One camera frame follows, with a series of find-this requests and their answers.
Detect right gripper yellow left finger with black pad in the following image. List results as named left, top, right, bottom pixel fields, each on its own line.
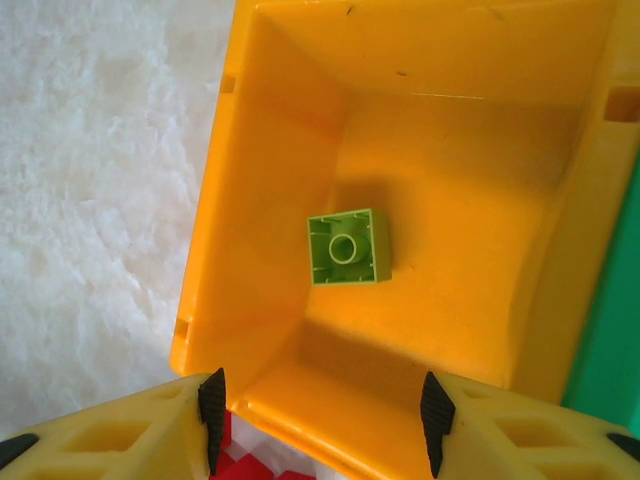
left=0, top=367, right=229, bottom=480

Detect green plastic bin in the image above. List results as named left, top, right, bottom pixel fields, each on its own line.
left=558, top=154, right=640, bottom=441

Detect small green lego brick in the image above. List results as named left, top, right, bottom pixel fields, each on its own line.
left=305, top=205, right=394, bottom=286

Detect yellow plastic bin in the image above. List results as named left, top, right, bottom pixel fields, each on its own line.
left=168, top=0, right=640, bottom=480

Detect red lego brick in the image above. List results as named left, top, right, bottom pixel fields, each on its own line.
left=212, top=409, right=326, bottom=480

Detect right gripper yellow right finger with black pad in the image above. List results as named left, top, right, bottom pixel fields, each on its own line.
left=418, top=370, right=640, bottom=480

